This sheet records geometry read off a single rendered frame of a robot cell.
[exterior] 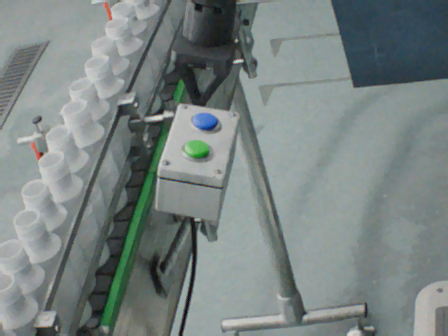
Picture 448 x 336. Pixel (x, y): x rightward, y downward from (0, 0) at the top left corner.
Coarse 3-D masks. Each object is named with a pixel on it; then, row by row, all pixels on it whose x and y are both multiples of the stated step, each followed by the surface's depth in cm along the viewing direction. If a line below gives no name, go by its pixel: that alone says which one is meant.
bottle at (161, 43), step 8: (128, 0) 174; (136, 0) 173; (144, 0) 174; (136, 8) 174; (144, 8) 174; (152, 8) 175; (144, 16) 174; (152, 16) 174; (152, 24) 175; (160, 32) 177; (160, 40) 177; (168, 40) 179; (160, 48) 178; (168, 48) 179; (160, 56) 178; (160, 64) 179; (168, 72) 180
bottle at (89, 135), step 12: (72, 108) 147; (84, 108) 145; (72, 120) 145; (84, 120) 145; (84, 132) 146; (96, 132) 146; (84, 144) 145; (96, 144) 146; (96, 156) 147; (108, 156) 148; (108, 168) 149; (108, 180) 149; (108, 192) 150; (108, 204) 151; (120, 204) 152
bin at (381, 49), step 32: (256, 0) 213; (352, 0) 205; (384, 0) 203; (416, 0) 202; (352, 32) 209; (384, 32) 208; (416, 32) 206; (352, 64) 213; (384, 64) 212; (416, 64) 211
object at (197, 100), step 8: (176, 64) 129; (184, 64) 129; (192, 64) 129; (200, 64) 129; (232, 64) 130; (184, 72) 130; (184, 80) 132; (192, 80) 132; (216, 80) 131; (192, 88) 133; (208, 88) 132; (216, 88) 132; (192, 96) 133; (200, 96) 134; (208, 96) 133; (200, 104) 134
